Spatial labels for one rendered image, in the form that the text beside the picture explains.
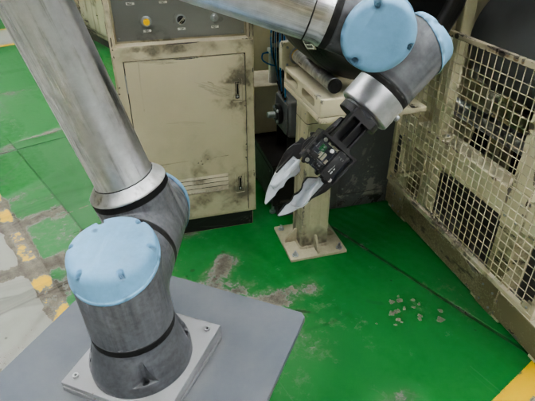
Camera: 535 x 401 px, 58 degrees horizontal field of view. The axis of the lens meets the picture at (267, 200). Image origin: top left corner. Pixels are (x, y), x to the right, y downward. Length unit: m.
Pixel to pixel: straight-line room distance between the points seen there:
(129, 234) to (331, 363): 1.12
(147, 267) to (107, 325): 0.12
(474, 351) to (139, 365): 1.34
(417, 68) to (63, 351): 0.85
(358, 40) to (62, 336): 0.84
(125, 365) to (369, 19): 0.66
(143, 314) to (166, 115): 1.33
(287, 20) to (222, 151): 1.58
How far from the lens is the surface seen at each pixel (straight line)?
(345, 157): 0.75
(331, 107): 1.50
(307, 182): 0.81
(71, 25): 0.84
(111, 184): 0.90
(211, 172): 2.19
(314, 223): 2.17
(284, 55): 1.77
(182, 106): 2.05
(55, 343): 1.12
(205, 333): 1.00
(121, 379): 0.92
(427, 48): 0.79
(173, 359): 0.92
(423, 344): 1.92
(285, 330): 1.06
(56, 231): 2.56
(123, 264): 0.78
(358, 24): 0.60
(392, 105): 0.77
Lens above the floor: 1.37
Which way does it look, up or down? 32 degrees down
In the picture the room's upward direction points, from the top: straight up
